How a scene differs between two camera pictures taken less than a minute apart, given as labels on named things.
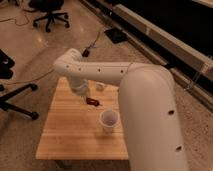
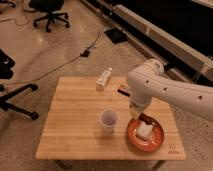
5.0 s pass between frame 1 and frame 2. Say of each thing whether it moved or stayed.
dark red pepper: moved
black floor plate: stayed
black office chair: stayed
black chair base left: stayed
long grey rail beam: stayed
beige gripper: moved
